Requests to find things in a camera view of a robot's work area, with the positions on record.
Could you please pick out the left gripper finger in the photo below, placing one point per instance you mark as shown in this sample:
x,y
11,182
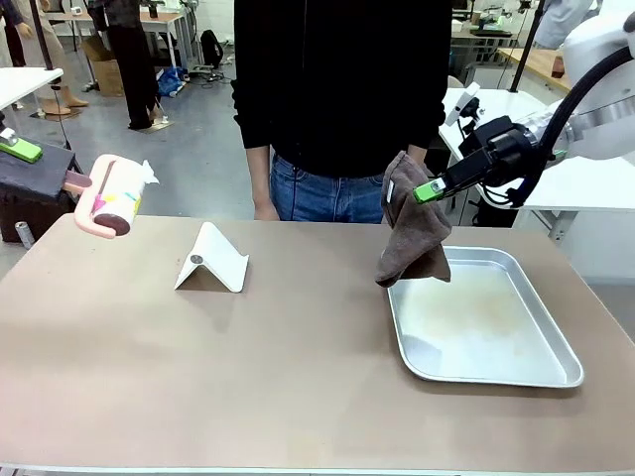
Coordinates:
x,y
22,151
35,171

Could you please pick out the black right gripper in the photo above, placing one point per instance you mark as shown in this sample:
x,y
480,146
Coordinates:
x,y
501,139

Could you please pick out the brown towel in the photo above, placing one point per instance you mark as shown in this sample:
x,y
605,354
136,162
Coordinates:
x,y
412,233

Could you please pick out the pink lint roller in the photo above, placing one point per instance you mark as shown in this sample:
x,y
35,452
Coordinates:
x,y
124,193

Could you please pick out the person's right forearm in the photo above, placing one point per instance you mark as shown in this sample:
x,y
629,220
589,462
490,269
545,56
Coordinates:
x,y
259,173

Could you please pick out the person's left forearm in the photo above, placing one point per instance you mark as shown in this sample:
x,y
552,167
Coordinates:
x,y
417,154

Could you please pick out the person's right hand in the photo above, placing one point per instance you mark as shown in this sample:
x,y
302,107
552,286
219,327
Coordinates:
x,y
266,212

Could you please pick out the dark brown bag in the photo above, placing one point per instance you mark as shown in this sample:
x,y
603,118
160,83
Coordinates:
x,y
35,218

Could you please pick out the silver metal can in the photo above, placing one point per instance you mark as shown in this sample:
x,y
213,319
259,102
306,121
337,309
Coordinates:
x,y
23,234

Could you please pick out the small white table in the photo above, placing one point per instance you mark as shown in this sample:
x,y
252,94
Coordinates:
x,y
25,82

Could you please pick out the pink paper scrap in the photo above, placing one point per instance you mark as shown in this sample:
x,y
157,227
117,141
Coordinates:
x,y
100,202

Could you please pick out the beige chair back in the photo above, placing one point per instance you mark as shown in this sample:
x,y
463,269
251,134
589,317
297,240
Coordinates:
x,y
455,82

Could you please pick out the figure in beige skirt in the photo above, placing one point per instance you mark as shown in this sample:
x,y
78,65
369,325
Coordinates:
x,y
49,49

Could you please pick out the black clamp pole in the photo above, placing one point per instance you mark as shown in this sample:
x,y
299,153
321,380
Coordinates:
x,y
526,44
42,39

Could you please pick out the cardboard box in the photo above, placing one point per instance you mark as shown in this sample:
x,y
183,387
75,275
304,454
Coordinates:
x,y
106,74

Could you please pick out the brown floor plate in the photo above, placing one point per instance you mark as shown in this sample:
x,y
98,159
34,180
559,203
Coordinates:
x,y
159,125

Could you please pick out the wooden table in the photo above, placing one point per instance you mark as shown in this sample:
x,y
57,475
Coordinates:
x,y
531,64

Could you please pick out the large white table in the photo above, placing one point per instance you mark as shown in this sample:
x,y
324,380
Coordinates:
x,y
595,183

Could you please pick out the figure in black trousers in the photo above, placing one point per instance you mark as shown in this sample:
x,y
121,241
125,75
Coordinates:
x,y
134,74

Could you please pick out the cluttered workbench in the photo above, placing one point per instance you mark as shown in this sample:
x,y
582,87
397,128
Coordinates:
x,y
483,35

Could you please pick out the plastic cup with dark drink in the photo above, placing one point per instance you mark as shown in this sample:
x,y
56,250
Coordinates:
x,y
558,67

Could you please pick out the person in black sweater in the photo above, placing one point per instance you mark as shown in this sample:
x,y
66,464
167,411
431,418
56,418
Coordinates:
x,y
337,89

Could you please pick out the metal tray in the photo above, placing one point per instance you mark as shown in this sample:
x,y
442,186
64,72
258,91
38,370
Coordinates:
x,y
486,337

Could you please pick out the blue plastic bag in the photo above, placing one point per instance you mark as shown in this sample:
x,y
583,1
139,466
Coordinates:
x,y
171,82

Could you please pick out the bystander in light blue shirt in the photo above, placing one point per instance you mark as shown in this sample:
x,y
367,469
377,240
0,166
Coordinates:
x,y
555,22

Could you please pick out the wooden desk with white legs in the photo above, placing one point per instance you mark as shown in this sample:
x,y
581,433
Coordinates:
x,y
164,19

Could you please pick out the white folded stand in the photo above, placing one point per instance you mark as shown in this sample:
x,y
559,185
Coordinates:
x,y
218,268

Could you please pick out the black backpack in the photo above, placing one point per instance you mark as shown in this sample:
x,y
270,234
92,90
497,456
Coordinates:
x,y
212,47

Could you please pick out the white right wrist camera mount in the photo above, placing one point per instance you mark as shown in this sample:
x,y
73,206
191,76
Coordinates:
x,y
459,104

